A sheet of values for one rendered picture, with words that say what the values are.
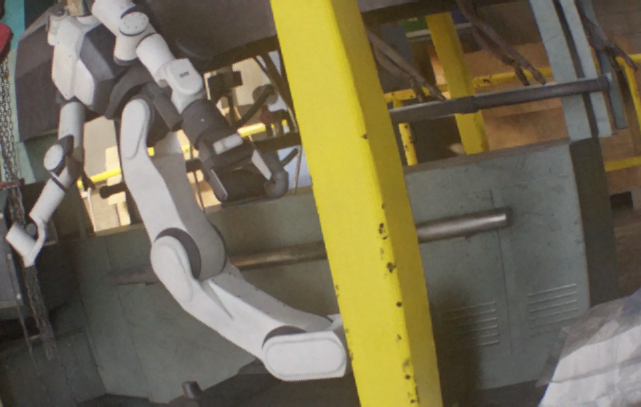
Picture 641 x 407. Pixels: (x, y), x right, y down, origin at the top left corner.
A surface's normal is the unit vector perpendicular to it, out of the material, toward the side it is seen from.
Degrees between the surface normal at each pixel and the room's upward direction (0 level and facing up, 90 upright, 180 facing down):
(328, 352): 90
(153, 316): 90
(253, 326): 90
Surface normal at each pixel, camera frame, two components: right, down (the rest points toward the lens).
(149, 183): -0.20, 0.50
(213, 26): -0.51, 0.17
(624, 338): -0.49, -0.25
